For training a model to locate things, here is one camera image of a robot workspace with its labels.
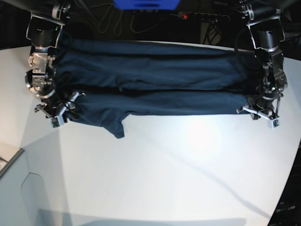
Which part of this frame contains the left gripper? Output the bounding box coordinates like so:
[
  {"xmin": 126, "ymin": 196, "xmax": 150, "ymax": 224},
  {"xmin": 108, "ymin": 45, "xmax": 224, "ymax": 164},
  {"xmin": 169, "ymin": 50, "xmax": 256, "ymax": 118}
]
[{"xmin": 236, "ymin": 94, "xmax": 282, "ymax": 127}]

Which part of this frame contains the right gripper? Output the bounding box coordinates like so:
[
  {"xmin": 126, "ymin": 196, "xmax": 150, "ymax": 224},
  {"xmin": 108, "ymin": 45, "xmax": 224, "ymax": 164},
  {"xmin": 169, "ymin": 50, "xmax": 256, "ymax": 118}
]
[{"xmin": 34, "ymin": 91, "xmax": 85, "ymax": 124}]

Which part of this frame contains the navy blue t-shirt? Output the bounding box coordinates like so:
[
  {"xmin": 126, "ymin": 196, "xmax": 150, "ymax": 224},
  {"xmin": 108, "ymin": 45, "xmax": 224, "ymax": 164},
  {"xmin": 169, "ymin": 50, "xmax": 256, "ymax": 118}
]
[{"xmin": 56, "ymin": 40, "xmax": 260, "ymax": 138}]

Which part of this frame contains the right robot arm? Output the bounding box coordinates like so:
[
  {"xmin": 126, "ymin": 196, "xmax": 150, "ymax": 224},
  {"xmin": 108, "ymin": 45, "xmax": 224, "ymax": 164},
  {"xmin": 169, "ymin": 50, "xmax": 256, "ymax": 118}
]
[{"xmin": 25, "ymin": 0, "xmax": 82, "ymax": 128}]

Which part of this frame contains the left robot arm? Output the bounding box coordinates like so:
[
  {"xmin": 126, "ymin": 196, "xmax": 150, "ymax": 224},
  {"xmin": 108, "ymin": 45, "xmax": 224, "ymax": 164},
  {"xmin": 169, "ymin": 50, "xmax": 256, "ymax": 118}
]
[{"xmin": 235, "ymin": 0, "xmax": 287, "ymax": 129}]

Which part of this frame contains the white power strip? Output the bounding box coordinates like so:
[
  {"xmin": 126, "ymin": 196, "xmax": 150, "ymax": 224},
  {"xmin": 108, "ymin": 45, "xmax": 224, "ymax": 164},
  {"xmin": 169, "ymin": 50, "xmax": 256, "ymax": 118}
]
[{"xmin": 177, "ymin": 12, "xmax": 230, "ymax": 23}]

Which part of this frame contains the blue plastic box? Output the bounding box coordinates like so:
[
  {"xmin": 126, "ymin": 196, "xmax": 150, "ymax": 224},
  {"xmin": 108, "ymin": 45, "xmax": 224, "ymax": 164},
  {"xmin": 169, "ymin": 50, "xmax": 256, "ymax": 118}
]
[{"xmin": 113, "ymin": 0, "xmax": 180, "ymax": 10}]

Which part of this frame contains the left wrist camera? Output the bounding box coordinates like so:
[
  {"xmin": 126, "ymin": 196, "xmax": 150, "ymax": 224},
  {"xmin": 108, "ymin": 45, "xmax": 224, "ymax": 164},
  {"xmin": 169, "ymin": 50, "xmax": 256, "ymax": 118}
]
[{"xmin": 269, "ymin": 118, "xmax": 280, "ymax": 130}]

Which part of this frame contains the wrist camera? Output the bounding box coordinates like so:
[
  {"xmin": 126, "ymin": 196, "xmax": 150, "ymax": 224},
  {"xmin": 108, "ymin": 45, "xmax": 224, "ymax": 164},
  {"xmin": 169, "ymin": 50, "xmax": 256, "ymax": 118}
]
[
  {"xmin": 269, "ymin": 118, "xmax": 280, "ymax": 130},
  {"xmin": 50, "ymin": 117, "xmax": 65, "ymax": 128}
]

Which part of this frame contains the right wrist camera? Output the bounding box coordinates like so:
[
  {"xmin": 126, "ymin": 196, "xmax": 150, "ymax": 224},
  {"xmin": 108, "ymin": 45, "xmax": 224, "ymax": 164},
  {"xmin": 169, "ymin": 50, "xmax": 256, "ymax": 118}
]
[{"xmin": 50, "ymin": 117, "xmax": 65, "ymax": 128}]

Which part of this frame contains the black hanging cable bundle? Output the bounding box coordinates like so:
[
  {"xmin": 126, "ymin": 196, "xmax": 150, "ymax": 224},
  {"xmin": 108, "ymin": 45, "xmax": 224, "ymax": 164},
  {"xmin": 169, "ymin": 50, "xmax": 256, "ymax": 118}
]
[{"xmin": 202, "ymin": 21, "xmax": 224, "ymax": 45}]

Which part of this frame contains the black cable loop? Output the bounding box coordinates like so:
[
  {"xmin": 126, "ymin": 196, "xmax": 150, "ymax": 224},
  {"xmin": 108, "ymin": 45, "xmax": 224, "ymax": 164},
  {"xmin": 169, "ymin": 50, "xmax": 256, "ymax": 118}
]
[{"xmin": 96, "ymin": 4, "xmax": 170, "ymax": 36}]

